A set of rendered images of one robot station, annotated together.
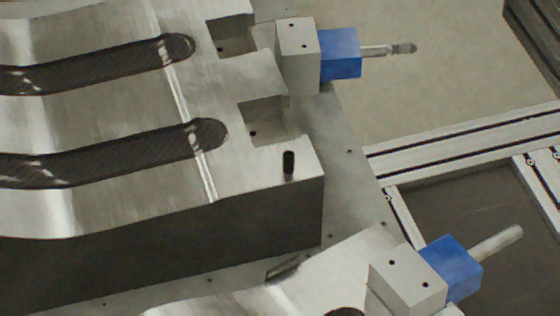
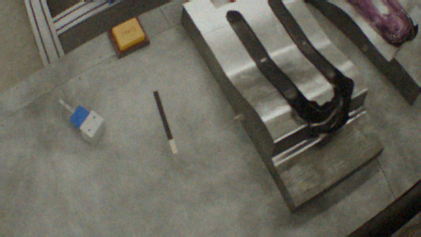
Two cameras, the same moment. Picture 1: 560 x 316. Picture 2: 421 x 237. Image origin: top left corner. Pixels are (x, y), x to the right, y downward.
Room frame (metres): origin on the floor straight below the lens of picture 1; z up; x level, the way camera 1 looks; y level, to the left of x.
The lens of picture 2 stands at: (1.05, 0.80, 2.14)
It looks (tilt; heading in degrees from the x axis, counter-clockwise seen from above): 67 degrees down; 250
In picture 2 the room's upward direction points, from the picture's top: 9 degrees clockwise
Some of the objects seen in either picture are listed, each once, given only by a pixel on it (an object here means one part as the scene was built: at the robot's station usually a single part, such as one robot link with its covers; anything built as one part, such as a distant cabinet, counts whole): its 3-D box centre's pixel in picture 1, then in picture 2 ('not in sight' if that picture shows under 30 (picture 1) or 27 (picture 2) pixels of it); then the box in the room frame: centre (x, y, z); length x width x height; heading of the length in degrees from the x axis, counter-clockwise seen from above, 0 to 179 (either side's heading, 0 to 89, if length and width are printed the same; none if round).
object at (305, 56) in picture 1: (347, 53); not in sight; (0.84, -0.07, 0.83); 0.13 x 0.05 x 0.05; 97
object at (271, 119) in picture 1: (272, 135); not in sight; (0.69, 0.00, 0.87); 0.05 x 0.05 x 0.04; 16
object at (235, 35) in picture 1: (237, 50); (220, 2); (0.79, 0.03, 0.87); 0.05 x 0.05 x 0.04; 16
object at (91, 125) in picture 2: not in sight; (78, 116); (1.14, 0.23, 0.83); 0.13 x 0.05 x 0.05; 134
